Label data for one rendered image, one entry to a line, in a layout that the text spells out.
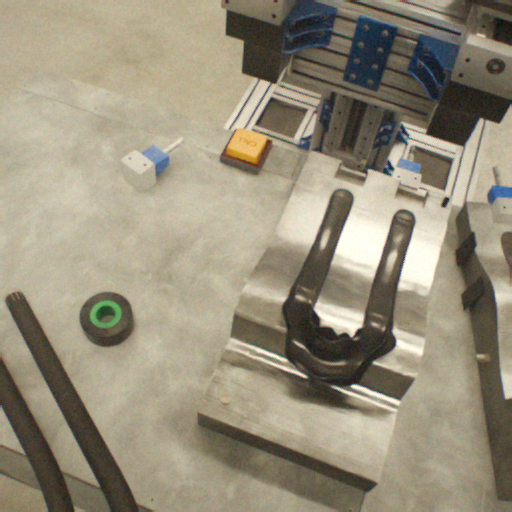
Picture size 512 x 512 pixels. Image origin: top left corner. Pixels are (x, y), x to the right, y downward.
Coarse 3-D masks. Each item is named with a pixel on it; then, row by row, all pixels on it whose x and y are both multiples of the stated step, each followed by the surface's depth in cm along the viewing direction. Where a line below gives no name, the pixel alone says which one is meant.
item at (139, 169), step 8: (152, 144) 109; (176, 144) 111; (136, 152) 106; (144, 152) 108; (152, 152) 108; (160, 152) 108; (168, 152) 110; (128, 160) 105; (136, 160) 105; (144, 160) 105; (152, 160) 107; (160, 160) 107; (168, 160) 108; (128, 168) 104; (136, 168) 104; (144, 168) 104; (152, 168) 105; (160, 168) 108; (128, 176) 107; (136, 176) 104; (144, 176) 104; (152, 176) 107; (136, 184) 107; (144, 184) 106; (152, 184) 108
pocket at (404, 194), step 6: (396, 192) 104; (402, 192) 103; (408, 192) 103; (414, 192) 103; (420, 192) 103; (426, 192) 101; (396, 198) 103; (402, 198) 103; (408, 198) 103; (414, 198) 103; (420, 198) 103; (426, 198) 101; (414, 204) 103; (420, 204) 103
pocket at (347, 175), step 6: (342, 168) 104; (336, 174) 105; (342, 174) 105; (348, 174) 105; (354, 174) 104; (360, 174) 104; (366, 174) 103; (348, 180) 105; (354, 180) 105; (360, 180) 105; (360, 186) 104
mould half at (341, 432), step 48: (384, 192) 100; (432, 192) 101; (288, 240) 94; (384, 240) 95; (432, 240) 96; (288, 288) 84; (336, 288) 86; (240, 336) 85; (240, 384) 83; (288, 384) 83; (384, 384) 81; (240, 432) 81; (288, 432) 80; (336, 432) 80; (384, 432) 81
